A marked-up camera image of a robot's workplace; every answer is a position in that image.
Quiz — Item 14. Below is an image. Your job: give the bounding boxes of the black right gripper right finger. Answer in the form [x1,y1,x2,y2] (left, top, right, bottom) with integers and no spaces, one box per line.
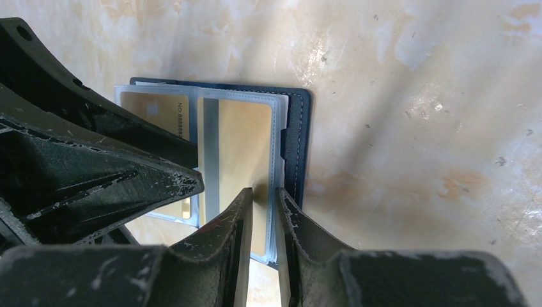
[275,188,527,306]

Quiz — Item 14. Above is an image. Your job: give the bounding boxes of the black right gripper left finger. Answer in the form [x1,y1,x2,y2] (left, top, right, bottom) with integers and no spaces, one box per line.
[1,188,253,306]

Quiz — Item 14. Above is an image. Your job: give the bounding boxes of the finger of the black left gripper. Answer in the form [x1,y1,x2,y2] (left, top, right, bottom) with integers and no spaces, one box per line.
[1,86,204,246]
[1,17,198,168]

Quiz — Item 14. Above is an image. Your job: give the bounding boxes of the gold credit card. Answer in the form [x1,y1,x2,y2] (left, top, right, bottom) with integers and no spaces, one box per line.
[120,91,192,220]
[197,98,272,258]

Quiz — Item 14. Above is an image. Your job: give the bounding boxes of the blue card holder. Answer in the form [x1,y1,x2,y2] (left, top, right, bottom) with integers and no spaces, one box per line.
[114,77,313,268]

